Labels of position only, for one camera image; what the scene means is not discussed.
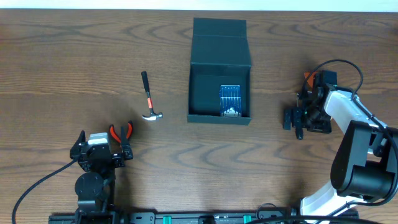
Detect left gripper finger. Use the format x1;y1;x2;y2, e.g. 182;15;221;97
120;126;133;160
70;131;86;160

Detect small claw hammer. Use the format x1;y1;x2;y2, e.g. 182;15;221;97
141;71;164;121

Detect blue precision screwdriver set case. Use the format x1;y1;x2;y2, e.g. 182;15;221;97
219;85;242;118

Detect black yellow screwdriver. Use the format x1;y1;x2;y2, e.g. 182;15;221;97
295;126;303;140

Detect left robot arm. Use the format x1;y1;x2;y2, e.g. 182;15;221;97
70;121;133;224

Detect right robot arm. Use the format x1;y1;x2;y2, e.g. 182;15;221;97
283;70;397;217

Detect dark green open box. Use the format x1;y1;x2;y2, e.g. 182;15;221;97
187;18;252;125

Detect orange handled pliers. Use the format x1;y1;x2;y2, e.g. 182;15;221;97
109;120;134;144

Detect orange scraper wooden handle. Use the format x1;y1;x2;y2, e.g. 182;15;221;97
304;72;317;88

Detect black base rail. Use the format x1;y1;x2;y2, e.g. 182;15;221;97
48;210;286;224

